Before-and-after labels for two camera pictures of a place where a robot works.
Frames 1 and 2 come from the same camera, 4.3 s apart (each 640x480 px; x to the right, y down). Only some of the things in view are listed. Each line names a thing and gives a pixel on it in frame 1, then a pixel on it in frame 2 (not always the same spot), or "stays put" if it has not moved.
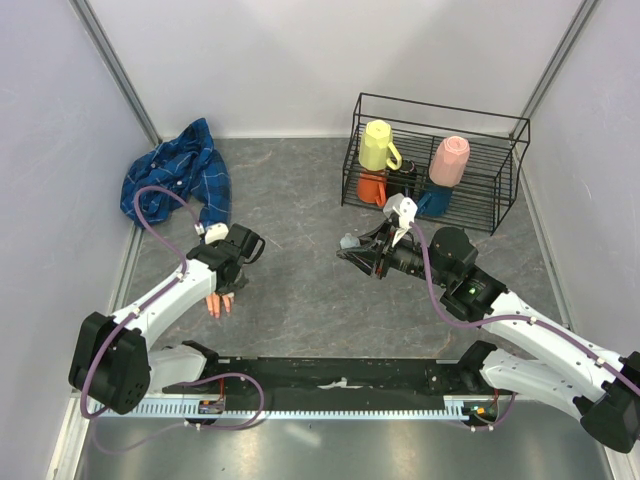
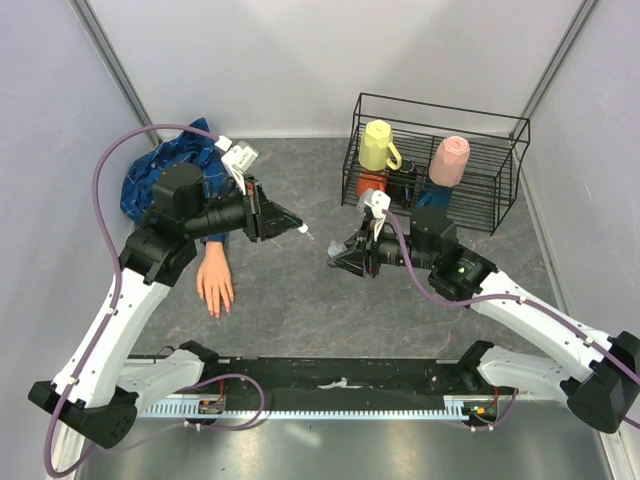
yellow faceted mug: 376,149 stays put
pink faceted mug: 449,162 stays put
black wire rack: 455,164 stays put
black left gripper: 239,284 -> 277,218
